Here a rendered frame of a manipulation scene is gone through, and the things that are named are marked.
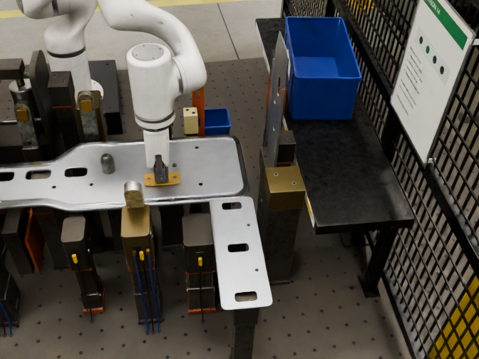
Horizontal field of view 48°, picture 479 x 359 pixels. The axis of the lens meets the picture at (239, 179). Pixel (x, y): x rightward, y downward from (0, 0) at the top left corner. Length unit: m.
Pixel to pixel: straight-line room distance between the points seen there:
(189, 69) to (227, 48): 2.58
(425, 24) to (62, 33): 1.06
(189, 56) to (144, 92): 0.12
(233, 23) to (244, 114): 2.05
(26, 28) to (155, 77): 3.07
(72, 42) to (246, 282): 0.98
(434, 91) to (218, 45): 2.69
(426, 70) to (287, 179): 0.37
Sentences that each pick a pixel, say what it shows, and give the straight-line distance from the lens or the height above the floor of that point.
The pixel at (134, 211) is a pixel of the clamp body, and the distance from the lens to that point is 1.15.
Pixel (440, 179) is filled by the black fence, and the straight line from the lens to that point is 1.14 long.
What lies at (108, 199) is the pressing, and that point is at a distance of 1.25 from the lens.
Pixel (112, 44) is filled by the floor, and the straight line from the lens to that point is 3.75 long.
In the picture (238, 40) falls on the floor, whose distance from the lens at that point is 3.75.
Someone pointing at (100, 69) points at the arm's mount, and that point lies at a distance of 2.04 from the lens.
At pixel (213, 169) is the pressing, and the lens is 1.29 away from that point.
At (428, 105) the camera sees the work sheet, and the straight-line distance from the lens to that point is 1.14.
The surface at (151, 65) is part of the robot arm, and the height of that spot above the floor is 1.34.
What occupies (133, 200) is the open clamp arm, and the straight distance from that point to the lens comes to 1.13.
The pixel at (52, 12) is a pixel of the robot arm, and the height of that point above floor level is 1.14.
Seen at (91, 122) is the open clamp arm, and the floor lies 1.03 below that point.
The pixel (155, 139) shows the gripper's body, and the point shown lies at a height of 1.17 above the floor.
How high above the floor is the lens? 1.90
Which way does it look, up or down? 45 degrees down
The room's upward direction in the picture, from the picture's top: 2 degrees clockwise
